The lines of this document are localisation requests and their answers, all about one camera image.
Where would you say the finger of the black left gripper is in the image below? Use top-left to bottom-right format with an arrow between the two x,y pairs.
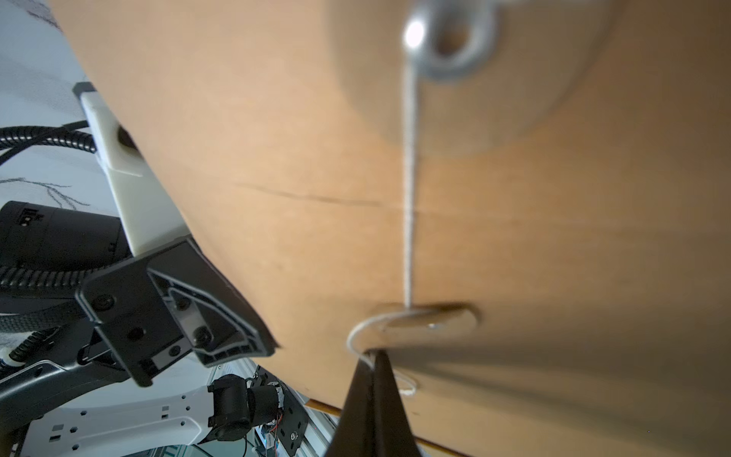
76,236 -> 277,387

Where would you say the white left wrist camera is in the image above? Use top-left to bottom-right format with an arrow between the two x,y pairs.
73,82 -> 190,256

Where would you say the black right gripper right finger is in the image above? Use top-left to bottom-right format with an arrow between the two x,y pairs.
373,350 -> 421,457

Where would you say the brown kraft file bag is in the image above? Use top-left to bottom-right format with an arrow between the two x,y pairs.
51,1 -> 730,456
305,399 -> 469,456

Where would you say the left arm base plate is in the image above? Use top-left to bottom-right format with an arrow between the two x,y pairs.
203,367 -> 310,456

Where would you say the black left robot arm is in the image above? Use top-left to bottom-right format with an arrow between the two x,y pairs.
1,236 -> 275,433

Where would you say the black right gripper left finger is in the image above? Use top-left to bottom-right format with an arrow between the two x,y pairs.
326,361 -> 375,457

